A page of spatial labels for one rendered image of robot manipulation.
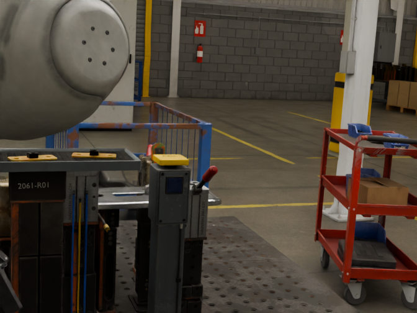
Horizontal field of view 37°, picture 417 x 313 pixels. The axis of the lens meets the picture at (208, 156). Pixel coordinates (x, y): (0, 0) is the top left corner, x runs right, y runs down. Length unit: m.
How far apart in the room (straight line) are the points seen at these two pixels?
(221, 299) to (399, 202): 1.96
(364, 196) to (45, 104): 3.10
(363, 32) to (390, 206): 2.13
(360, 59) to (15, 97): 4.87
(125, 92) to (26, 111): 9.13
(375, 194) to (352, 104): 1.89
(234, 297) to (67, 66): 1.40
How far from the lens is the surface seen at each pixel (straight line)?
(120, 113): 9.61
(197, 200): 1.44
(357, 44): 5.25
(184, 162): 1.24
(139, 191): 1.64
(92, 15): 0.45
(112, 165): 1.17
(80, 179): 1.36
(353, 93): 5.26
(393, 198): 3.53
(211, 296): 1.78
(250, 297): 1.79
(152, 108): 4.59
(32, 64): 0.44
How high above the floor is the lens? 1.39
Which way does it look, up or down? 10 degrees down
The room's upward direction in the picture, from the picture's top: 3 degrees clockwise
